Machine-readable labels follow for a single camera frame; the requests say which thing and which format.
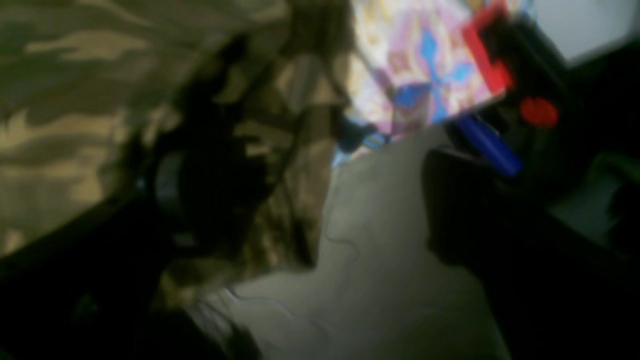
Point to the black red-tipped clamp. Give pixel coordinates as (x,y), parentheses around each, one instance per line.
(528,81)

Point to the camouflage T-shirt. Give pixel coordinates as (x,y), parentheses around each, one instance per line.
(83,82)

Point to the patterned tile tablecloth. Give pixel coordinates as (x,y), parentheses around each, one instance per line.
(411,68)

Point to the blue handled clamp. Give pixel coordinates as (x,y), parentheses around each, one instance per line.
(490,145)

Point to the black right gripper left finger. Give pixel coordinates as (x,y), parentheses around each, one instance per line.
(85,291)

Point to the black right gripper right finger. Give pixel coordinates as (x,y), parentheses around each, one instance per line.
(554,294)

